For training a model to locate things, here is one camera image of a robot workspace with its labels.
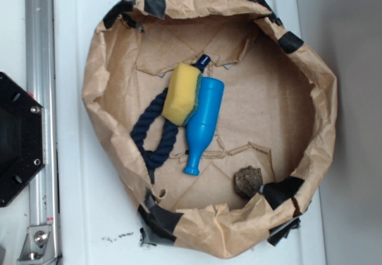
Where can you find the brown grey rock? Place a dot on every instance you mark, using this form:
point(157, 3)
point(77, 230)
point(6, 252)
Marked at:
point(248, 182)

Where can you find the blue plastic bottle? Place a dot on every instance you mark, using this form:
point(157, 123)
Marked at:
point(201, 127)

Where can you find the yellow green sponge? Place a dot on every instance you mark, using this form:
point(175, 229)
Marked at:
point(183, 94)

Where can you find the brown paper bag bin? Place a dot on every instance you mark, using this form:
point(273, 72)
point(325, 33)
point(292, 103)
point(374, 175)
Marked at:
point(133, 52)

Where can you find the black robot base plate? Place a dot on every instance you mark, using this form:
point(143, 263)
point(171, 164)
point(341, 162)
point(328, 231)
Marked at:
point(22, 143)

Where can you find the aluminium extrusion rail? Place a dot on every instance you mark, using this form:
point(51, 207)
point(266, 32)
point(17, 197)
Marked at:
point(40, 65)

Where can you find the metal corner bracket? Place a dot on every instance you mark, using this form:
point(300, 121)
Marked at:
point(38, 247)

